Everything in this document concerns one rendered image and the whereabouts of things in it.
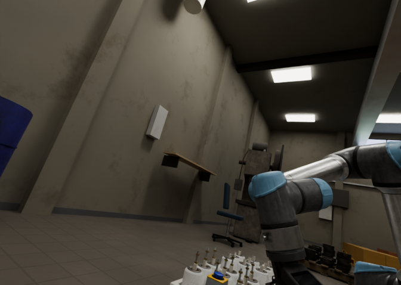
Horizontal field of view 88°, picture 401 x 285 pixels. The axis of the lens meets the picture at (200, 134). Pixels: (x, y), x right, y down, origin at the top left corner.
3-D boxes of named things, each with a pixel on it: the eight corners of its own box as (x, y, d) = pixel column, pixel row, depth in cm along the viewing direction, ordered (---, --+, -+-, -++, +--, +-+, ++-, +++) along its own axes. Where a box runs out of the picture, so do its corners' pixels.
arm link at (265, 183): (294, 168, 45) (263, 170, 42) (310, 222, 41) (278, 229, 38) (270, 176, 52) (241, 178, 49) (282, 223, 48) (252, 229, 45)
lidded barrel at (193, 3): (188, 18, 456) (195, -1, 473) (207, 12, 431) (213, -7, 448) (177, -1, 420) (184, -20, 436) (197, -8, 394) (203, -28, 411)
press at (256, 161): (234, 232, 581) (249, 146, 656) (278, 245, 519) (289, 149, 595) (215, 232, 476) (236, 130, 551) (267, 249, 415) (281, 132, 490)
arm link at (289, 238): (307, 223, 40) (269, 231, 38) (314, 250, 39) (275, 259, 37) (284, 223, 47) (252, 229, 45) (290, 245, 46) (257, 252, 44)
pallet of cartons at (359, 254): (347, 262, 551) (347, 243, 565) (394, 276, 503) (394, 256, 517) (354, 269, 445) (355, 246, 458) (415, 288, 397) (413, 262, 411)
